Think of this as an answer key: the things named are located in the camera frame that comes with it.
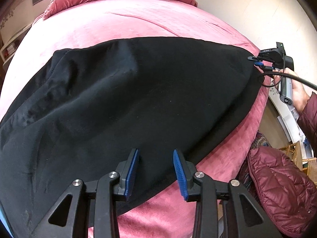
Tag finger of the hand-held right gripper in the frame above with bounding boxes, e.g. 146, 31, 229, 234
254, 62, 274, 71
248, 56, 275, 63

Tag black cable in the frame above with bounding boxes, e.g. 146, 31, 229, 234
259, 71, 317, 91

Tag person's right hand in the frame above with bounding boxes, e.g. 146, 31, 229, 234
272, 68, 311, 113

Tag pink bed blanket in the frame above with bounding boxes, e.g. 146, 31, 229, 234
0, 0, 270, 238

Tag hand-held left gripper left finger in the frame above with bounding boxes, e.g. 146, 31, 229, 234
31, 148, 140, 238

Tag black pants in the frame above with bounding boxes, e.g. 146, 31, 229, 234
0, 37, 265, 238

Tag patterned cloth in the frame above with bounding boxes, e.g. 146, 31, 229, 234
250, 132, 272, 150

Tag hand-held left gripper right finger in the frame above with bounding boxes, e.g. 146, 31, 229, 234
173, 149, 283, 238

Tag person's maroon puffer jacket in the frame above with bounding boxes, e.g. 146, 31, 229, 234
244, 146, 317, 237

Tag wicker chair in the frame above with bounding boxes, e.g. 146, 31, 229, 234
279, 141, 317, 186

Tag person's right forearm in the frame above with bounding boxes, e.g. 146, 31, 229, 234
296, 92, 317, 152

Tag white nightstand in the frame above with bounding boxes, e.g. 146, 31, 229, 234
0, 38, 20, 66

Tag light blue box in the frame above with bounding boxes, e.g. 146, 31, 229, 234
0, 209, 13, 238

